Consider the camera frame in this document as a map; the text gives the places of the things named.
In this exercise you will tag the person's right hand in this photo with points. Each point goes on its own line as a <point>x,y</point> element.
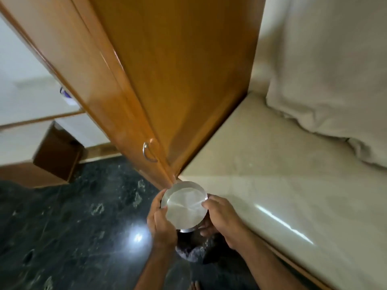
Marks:
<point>225,220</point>

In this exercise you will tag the person's left hand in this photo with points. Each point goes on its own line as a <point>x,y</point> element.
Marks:
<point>164,229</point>

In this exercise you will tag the person's right thumb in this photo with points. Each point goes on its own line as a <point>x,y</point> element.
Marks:
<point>210,202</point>

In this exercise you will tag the person's left thumb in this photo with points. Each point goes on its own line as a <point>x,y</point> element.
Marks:
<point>160,215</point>

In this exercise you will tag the round steel container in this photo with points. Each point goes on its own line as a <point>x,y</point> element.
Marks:
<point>184,205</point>

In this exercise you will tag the person's right forearm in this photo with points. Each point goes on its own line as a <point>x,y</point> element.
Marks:
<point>266,262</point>

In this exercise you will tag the person's left forearm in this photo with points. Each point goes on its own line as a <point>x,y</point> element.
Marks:
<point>155,268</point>

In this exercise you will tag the person's foot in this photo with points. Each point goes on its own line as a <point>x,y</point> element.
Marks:
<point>195,286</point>

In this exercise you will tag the tall wooden cabinet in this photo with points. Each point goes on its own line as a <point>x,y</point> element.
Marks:
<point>151,72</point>

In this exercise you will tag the purple and white object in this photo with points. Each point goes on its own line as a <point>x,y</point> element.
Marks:
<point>67,96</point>

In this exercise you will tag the white cloth sheet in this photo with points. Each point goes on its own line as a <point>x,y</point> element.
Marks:
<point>326,72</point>

